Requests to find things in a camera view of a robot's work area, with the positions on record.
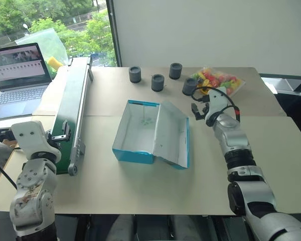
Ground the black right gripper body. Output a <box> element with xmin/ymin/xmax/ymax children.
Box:
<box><xmin>200</xmin><ymin>102</ymin><xmax>210</xmax><ymax>121</ymax></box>

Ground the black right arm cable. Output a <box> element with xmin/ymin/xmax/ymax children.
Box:
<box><xmin>191</xmin><ymin>86</ymin><xmax>241</xmax><ymax>126</ymax></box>

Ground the yellow sponge block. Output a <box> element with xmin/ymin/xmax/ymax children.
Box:
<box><xmin>47</xmin><ymin>56</ymin><xmax>64</xmax><ymax>70</ymax></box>

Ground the black window frame post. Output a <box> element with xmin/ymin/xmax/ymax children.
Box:
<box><xmin>106</xmin><ymin>0</ymin><xmax>123</xmax><ymax>68</ymax></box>

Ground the translucent green plastic bag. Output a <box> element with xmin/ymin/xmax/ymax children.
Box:
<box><xmin>15</xmin><ymin>27</ymin><xmax>69</xmax><ymax>68</ymax></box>

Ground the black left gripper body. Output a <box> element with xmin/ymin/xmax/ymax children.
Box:
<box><xmin>46</xmin><ymin>128</ymin><xmax>66</xmax><ymax>148</ymax></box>

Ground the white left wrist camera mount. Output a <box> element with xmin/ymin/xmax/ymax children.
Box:
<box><xmin>11</xmin><ymin>120</ymin><xmax>62</xmax><ymax>160</ymax></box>

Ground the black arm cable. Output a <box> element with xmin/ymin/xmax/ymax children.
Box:
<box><xmin>0</xmin><ymin>156</ymin><xmax>18</xmax><ymax>191</ymax></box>
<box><xmin>191</xmin><ymin>86</ymin><xmax>241</xmax><ymax>126</ymax></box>

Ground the green conveyor belt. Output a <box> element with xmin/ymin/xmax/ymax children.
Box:
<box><xmin>51</xmin><ymin>56</ymin><xmax>94</xmax><ymax>177</ymax></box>

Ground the clear bag of colourful toys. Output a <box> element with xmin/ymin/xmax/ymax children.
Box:
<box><xmin>190</xmin><ymin>66</ymin><xmax>246</xmax><ymax>96</ymax></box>

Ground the blue cardboard box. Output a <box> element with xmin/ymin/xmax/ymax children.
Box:
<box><xmin>112</xmin><ymin>99</ymin><xmax>191</xmax><ymax>170</ymax></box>

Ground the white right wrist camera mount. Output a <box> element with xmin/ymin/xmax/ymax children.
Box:
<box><xmin>204</xmin><ymin>86</ymin><xmax>229</xmax><ymax>124</ymax></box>

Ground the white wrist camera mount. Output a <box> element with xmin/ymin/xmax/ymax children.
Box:
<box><xmin>204</xmin><ymin>86</ymin><xmax>229</xmax><ymax>124</ymax></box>
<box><xmin>11</xmin><ymin>120</ymin><xmax>62</xmax><ymax>160</ymax></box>

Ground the grey open laptop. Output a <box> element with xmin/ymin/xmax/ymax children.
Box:
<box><xmin>0</xmin><ymin>42</ymin><xmax>53</xmax><ymax>123</ymax></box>

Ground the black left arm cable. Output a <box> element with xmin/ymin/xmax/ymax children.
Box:
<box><xmin>0</xmin><ymin>156</ymin><xmax>18</xmax><ymax>191</ymax></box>

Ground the dark grey cylinder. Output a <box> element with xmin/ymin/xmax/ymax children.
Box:
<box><xmin>150</xmin><ymin>74</ymin><xmax>165</xmax><ymax>92</ymax></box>
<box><xmin>128</xmin><ymin>66</ymin><xmax>142</xmax><ymax>84</ymax></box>
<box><xmin>182</xmin><ymin>77</ymin><xmax>198</xmax><ymax>96</ymax></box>
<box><xmin>169</xmin><ymin>62</ymin><xmax>183</xmax><ymax>80</ymax></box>

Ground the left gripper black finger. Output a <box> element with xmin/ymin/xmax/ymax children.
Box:
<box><xmin>61</xmin><ymin>119</ymin><xmax>72</xmax><ymax>142</ymax></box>

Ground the dark side desk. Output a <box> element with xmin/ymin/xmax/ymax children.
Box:
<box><xmin>259</xmin><ymin>72</ymin><xmax>301</xmax><ymax>149</ymax></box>

